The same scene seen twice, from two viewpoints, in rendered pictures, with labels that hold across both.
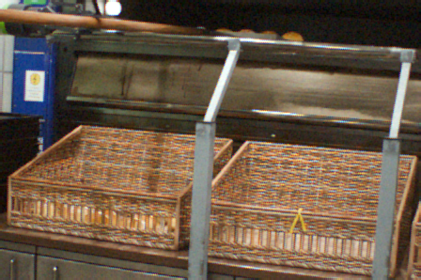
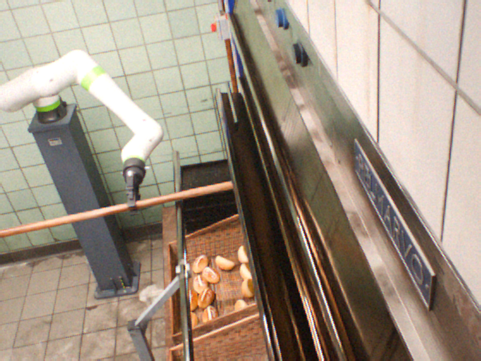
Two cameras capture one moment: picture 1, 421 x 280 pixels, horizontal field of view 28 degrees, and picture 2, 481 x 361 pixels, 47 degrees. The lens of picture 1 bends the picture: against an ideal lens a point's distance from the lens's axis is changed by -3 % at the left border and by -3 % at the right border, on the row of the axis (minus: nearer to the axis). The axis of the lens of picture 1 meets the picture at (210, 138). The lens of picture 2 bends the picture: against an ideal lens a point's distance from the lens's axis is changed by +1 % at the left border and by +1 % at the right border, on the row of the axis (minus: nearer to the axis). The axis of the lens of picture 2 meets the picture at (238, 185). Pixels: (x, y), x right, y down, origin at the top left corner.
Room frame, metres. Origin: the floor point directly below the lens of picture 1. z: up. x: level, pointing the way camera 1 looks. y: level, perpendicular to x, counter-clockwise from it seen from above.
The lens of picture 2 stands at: (2.20, -1.36, 2.43)
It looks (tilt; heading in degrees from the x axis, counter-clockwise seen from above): 37 degrees down; 70
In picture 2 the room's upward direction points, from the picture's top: 10 degrees counter-clockwise
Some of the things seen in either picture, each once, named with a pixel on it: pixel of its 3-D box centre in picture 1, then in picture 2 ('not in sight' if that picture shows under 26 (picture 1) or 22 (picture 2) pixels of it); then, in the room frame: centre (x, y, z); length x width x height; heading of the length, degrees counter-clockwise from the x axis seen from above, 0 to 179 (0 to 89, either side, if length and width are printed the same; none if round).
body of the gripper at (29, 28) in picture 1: (43, 21); (133, 180); (2.43, 0.49, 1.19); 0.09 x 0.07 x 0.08; 72
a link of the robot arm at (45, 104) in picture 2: not in sight; (39, 88); (2.24, 1.28, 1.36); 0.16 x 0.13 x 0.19; 27
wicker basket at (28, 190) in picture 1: (123, 181); (223, 277); (2.64, 0.26, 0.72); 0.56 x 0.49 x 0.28; 72
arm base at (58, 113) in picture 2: not in sight; (52, 105); (2.27, 1.34, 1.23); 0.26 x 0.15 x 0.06; 68
